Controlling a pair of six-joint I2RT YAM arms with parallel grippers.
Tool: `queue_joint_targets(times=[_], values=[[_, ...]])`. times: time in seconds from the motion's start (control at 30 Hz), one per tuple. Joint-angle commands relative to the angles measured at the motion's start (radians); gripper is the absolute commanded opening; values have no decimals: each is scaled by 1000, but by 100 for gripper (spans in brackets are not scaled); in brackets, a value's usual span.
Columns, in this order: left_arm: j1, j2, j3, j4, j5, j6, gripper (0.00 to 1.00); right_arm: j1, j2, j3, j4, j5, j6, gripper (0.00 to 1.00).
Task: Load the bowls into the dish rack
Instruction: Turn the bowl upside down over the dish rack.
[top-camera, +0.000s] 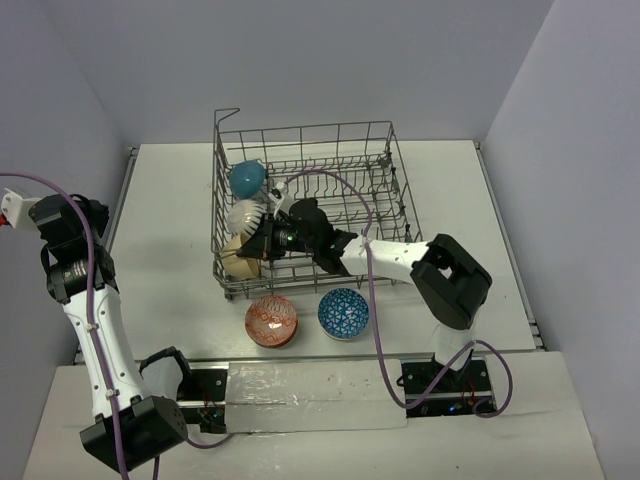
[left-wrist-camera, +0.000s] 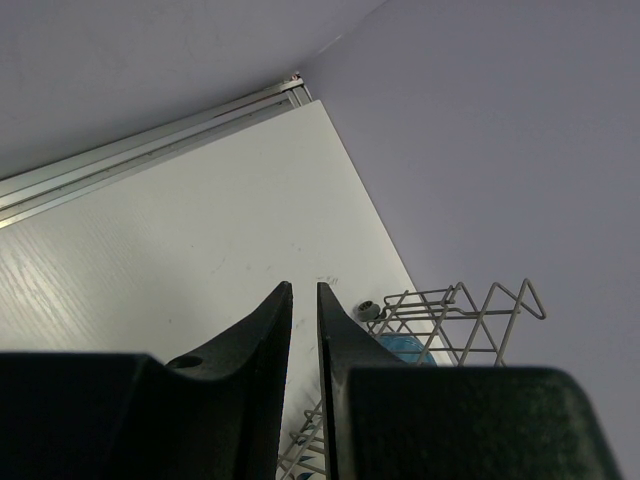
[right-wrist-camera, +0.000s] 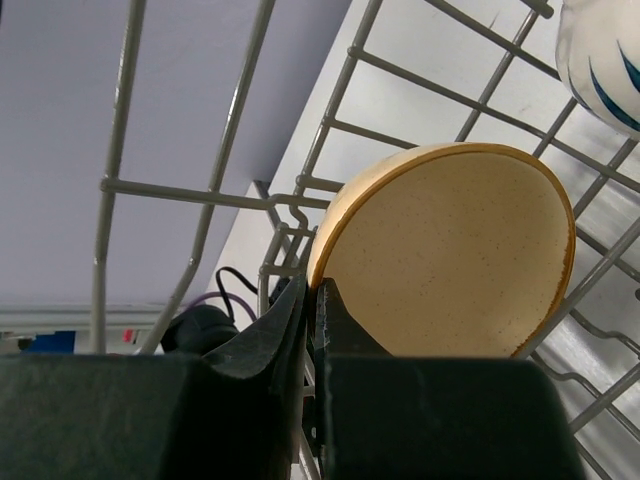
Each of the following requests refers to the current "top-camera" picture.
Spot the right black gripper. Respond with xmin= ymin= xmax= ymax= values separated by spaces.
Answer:
xmin=238 ymin=213 xmax=318 ymax=260

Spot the yellow bowl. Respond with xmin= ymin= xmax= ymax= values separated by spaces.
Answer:
xmin=220 ymin=233 xmax=261 ymax=279

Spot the plain blue bowl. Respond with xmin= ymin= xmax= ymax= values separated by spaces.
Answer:
xmin=229 ymin=160 xmax=266 ymax=200

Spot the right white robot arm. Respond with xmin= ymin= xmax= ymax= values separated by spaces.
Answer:
xmin=227 ymin=198 xmax=492 ymax=391

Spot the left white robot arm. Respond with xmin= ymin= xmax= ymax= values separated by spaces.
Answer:
xmin=28 ymin=194 xmax=196 ymax=477

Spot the red patterned bowl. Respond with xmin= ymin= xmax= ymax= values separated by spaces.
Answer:
xmin=244 ymin=295 xmax=299 ymax=349

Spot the blue patterned bowl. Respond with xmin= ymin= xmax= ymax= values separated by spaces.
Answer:
xmin=317 ymin=288 xmax=369 ymax=341

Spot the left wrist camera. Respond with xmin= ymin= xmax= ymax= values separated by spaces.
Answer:
xmin=1 ymin=188 xmax=40 ymax=232

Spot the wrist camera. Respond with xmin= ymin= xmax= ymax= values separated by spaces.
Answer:
xmin=1 ymin=188 xmax=40 ymax=232
xmin=269 ymin=181 xmax=294 ymax=219

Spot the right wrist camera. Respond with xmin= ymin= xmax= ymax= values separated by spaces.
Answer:
xmin=269 ymin=181 xmax=294 ymax=219

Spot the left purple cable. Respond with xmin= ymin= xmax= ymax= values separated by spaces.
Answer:
xmin=0 ymin=172 xmax=236 ymax=480

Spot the purple cable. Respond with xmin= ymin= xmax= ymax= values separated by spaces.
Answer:
xmin=0 ymin=172 xmax=236 ymax=480
xmin=282 ymin=168 xmax=515 ymax=419

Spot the grey wire dish rack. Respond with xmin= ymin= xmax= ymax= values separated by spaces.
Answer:
xmin=211 ymin=108 xmax=423 ymax=300

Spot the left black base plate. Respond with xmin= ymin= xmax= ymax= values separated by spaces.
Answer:
xmin=177 ymin=364 xmax=228 ymax=434

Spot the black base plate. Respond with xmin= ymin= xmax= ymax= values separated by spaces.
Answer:
xmin=177 ymin=364 xmax=228 ymax=434
xmin=396 ymin=358 xmax=497 ymax=418

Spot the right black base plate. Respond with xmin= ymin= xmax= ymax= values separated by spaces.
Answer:
xmin=396 ymin=358 xmax=497 ymax=418

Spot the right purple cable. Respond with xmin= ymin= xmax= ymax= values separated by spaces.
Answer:
xmin=282 ymin=168 xmax=515 ymax=419

